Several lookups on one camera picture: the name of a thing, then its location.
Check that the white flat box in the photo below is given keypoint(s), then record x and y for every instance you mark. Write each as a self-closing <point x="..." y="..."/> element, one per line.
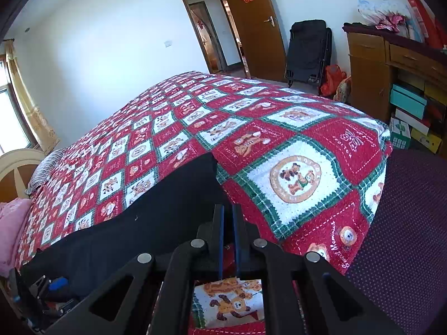
<point x="414" y="120"/>

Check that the teal box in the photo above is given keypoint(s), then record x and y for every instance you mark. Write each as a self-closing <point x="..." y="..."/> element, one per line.
<point x="408" y="101"/>

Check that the wooden door frame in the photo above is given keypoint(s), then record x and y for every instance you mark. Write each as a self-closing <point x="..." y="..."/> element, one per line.
<point x="181" y="14"/>

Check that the pink folded blanket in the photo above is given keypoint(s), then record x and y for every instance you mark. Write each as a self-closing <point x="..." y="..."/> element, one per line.
<point x="12" y="233"/>

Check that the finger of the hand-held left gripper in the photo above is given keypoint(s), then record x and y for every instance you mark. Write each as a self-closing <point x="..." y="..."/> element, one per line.
<point x="58" y="283"/>

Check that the purple dotted cloth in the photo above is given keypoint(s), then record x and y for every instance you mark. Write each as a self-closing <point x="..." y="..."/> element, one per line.
<point x="408" y="233"/>

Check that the long red box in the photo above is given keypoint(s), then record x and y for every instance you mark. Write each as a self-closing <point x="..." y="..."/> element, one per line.
<point x="424" y="21"/>

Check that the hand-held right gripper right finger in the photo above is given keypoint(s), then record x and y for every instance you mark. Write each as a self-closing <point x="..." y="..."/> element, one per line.
<point x="238" y="244"/>

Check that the brown wooden door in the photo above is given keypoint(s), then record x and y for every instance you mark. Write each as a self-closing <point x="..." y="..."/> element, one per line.
<point x="258" y="42"/>

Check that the red bag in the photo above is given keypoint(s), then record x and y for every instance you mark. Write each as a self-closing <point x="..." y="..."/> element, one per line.
<point x="331" y="80"/>

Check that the patterned bag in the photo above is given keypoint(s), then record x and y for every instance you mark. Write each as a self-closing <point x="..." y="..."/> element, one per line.
<point x="344" y="90"/>

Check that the black folding chair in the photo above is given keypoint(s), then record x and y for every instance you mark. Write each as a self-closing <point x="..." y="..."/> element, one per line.
<point x="307" y="52"/>

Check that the cream wooden headboard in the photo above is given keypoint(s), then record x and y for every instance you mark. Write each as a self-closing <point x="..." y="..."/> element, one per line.
<point x="15" y="167"/>

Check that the window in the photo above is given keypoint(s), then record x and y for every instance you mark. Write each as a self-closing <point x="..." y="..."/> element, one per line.
<point x="12" y="118"/>

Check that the black pants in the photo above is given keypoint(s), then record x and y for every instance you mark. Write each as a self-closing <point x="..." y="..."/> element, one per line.
<point x="139" y="223"/>

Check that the pink plastic bag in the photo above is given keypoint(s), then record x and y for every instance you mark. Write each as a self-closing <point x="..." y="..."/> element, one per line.
<point x="389" y="21"/>

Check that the brown wooden desk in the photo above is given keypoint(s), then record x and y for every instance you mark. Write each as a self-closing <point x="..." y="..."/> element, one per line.
<point x="366" y="69"/>

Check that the striped pillow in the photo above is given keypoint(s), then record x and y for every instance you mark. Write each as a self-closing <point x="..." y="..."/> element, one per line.
<point x="45" y="171"/>

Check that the yellow patterned curtain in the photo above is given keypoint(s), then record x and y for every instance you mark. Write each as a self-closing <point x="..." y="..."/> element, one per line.
<point x="31" y="111"/>

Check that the white plastic bag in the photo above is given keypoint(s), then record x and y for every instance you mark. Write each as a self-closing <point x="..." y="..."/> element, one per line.
<point x="380" y="7"/>

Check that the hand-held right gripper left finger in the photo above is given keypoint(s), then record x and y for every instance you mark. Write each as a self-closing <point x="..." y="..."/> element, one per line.
<point x="220" y="240"/>

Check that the red printed blanket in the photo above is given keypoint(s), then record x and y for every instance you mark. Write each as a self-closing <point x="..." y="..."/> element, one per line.
<point x="297" y="129"/>

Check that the green and white box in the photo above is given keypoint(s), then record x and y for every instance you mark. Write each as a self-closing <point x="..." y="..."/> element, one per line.
<point x="400" y="134"/>

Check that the yellow box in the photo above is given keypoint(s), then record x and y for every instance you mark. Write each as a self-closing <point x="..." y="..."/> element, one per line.
<point x="426" y="141"/>

